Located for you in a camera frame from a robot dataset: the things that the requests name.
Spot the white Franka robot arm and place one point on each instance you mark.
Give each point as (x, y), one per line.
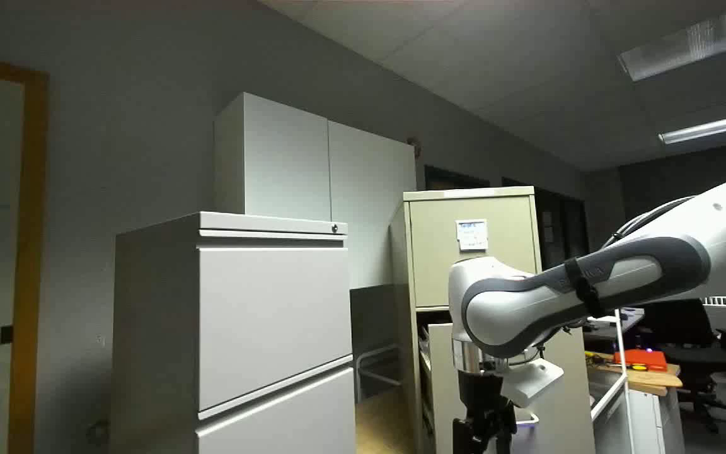
(549, 303)

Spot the beige file cabinet drawer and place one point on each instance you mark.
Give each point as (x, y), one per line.
(497, 269)

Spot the orange box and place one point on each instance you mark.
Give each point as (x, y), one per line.
(641, 359)

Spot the wood framed whiteboard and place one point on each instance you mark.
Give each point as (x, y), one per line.
(34, 253)

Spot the grey lateral file cabinet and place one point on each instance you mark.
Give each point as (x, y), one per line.
(271, 318)

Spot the beige metal file cabinet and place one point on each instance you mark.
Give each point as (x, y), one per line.
(430, 253)

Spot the long ceiling light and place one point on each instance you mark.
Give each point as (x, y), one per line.
(712, 127)

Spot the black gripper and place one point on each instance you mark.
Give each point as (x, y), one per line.
(482, 395)

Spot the black office chair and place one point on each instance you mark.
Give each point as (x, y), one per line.
(705, 353)

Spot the white paper label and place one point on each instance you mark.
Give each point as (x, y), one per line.
(472, 236)

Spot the wooden desk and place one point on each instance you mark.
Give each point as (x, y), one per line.
(653, 378)

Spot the white wall cabinet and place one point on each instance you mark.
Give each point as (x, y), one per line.
(314, 159)

